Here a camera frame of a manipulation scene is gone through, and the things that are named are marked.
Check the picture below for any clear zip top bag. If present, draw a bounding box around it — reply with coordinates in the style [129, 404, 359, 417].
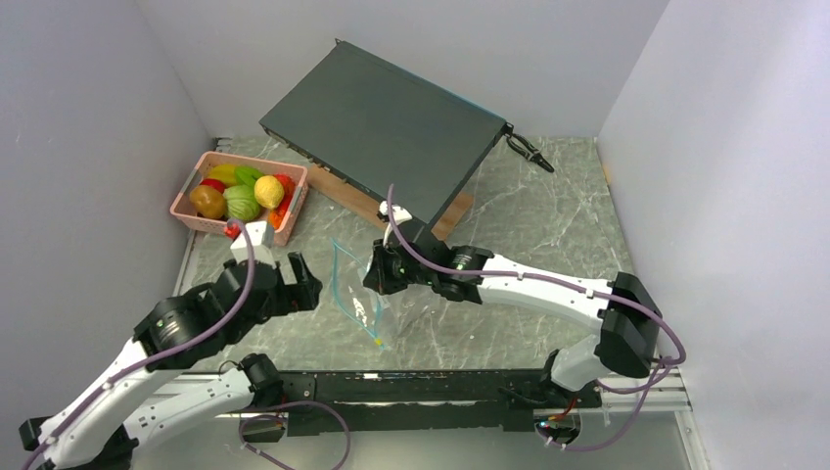
[330, 238, 442, 352]

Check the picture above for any yellow lemon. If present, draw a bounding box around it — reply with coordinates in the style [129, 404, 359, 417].
[254, 175, 285, 210]

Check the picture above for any brown potato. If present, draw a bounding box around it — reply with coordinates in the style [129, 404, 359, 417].
[188, 185, 227, 220]

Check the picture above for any red tomato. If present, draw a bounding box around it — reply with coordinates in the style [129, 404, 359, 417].
[274, 173, 296, 199]

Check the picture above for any red apple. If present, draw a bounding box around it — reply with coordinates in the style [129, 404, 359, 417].
[200, 178, 227, 193]

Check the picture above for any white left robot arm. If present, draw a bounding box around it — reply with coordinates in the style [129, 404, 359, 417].
[19, 253, 322, 469]

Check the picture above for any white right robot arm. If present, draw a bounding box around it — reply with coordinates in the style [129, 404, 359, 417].
[362, 239, 663, 406]

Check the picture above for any wooden board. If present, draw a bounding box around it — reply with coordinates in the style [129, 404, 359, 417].
[306, 163, 476, 243]

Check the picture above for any orange red pepper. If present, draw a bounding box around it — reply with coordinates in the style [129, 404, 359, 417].
[268, 197, 292, 231]

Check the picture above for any green cabbage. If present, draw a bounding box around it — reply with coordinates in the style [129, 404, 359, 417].
[223, 185, 262, 222]

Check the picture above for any green star fruit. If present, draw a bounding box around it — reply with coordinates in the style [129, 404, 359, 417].
[234, 165, 263, 188]

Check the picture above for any pink plastic basket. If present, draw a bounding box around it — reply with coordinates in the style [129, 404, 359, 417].
[169, 152, 309, 246]

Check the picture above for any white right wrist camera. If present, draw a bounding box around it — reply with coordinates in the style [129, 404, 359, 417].
[377, 201, 413, 225]

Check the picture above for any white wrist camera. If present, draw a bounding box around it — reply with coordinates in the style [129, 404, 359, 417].
[224, 220, 277, 267]
[377, 201, 413, 225]

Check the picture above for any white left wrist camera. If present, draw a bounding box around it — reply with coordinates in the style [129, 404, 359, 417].
[224, 220, 277, 267]

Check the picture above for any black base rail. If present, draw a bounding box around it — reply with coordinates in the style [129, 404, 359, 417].
[246, 368, 602, 437]

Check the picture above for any dark grey network switch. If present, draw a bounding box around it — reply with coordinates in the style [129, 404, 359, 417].
[259, 41, 507, 226]

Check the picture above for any black cable connector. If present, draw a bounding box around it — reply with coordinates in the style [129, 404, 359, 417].
[505, 133, 555, 173]

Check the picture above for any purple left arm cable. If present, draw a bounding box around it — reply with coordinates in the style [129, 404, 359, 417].
[23, 218, 352, 470]

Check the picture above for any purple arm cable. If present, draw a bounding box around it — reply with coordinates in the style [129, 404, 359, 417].
[23, 218, 352, 470]
[385, 184, 687, 454]

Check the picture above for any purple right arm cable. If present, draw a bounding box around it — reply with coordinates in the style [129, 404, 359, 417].
[385, 184, 687, 454]

